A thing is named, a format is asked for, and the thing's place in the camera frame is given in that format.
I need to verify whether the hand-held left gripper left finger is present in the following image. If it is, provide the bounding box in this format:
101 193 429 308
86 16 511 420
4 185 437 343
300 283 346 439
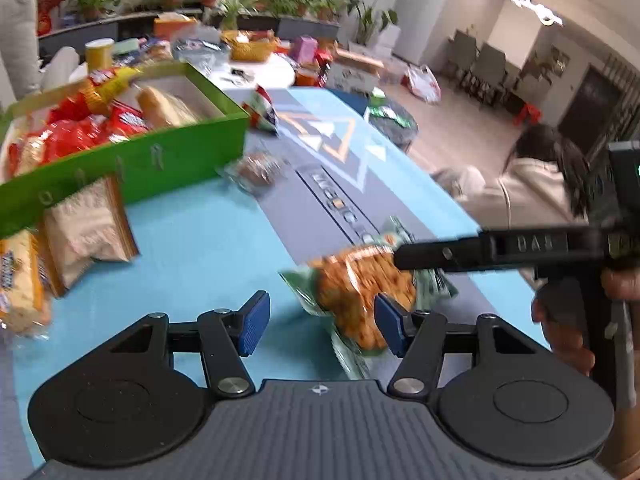
107 290 272 397

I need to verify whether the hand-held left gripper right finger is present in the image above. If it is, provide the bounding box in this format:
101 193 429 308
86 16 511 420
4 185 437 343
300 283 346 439
373 294 535 398

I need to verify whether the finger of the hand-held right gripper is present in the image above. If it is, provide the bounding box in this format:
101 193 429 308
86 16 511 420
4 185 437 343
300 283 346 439
393 236 487 274

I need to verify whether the green snack bag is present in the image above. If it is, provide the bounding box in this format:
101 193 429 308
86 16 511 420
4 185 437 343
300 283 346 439
279 216 459 382

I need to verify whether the green cardboard box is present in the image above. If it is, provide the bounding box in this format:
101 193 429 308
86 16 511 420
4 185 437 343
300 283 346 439
0 62 251 239

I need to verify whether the bread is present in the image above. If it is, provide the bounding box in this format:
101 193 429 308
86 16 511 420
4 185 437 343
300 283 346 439
136 85 202 129

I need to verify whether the clear packet of brown snacks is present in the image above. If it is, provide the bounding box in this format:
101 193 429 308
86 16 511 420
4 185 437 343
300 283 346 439
216 151 289 197

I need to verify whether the person's right hand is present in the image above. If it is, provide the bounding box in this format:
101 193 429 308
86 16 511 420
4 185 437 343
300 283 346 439
531 267 640 377

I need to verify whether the red stool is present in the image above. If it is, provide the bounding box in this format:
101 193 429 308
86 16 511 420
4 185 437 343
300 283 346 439
514 101 544 127

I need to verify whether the white and red plastic bag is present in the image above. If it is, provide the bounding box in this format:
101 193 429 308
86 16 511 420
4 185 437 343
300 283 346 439
401 64 443 104

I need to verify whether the brown and white packet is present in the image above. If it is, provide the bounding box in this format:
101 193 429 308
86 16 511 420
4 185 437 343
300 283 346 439
41 176 140 297

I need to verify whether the red and green snack packet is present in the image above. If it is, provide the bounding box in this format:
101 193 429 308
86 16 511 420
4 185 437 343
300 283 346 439
242 86 281 137

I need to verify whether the yellow cake packet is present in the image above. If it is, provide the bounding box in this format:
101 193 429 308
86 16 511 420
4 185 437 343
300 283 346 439
0 230 54 337

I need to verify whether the pink box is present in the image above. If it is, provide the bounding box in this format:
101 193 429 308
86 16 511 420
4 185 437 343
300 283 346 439
292 35 319 64

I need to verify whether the tall plant in white pot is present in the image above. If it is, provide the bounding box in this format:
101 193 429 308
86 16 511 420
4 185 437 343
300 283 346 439
344 0 402 59

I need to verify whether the yellow woven basket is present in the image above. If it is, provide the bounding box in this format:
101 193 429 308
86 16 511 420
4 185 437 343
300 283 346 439
222 30 277 63

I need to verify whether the orange box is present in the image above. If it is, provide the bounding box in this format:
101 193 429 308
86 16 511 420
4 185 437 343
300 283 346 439
153 15 199 39

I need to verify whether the yellow canister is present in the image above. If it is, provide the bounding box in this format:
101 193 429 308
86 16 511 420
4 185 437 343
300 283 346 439
84 38 116 72

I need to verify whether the spider plant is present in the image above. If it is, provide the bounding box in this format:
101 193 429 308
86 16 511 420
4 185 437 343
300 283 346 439
214 0 252 31

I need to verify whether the beige sofa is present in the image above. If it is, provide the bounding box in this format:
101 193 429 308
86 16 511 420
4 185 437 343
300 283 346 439
0 0 42 107

